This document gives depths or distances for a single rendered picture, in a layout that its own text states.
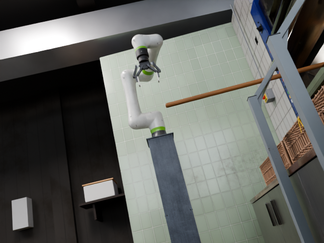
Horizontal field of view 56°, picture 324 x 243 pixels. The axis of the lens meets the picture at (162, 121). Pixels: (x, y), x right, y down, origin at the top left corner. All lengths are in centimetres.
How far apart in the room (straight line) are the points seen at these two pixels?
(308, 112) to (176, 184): 146
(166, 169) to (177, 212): 32
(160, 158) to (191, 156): 79
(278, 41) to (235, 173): 210
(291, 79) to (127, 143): 238
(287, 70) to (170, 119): 228
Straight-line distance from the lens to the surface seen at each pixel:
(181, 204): 230
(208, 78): 344
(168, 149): 238
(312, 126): 102
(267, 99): 300
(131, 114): 251
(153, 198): 306
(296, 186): 146
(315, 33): 219
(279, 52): 111
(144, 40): 231
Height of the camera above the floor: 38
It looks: 22 degrees up
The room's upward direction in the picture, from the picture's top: 14 degrees counter-clockwise
